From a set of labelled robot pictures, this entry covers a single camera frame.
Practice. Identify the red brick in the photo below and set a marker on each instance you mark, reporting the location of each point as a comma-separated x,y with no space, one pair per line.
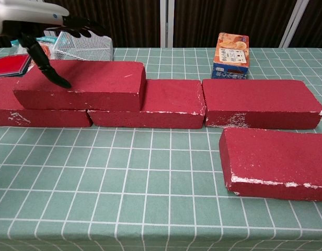
46,119
103,81
171,99
257,99
276,157

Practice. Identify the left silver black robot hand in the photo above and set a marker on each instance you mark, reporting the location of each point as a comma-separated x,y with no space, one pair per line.
33,14

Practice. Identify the orange cookie box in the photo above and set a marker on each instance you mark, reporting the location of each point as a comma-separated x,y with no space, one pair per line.
231,52

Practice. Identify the teal white snack bag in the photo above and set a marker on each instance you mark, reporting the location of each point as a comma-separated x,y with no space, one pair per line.
46,45

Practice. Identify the red ink pad tin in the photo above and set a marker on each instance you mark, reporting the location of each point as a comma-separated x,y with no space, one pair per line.
9,64

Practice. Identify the green grid tablecloth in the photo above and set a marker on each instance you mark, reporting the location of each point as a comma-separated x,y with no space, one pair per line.
150,183

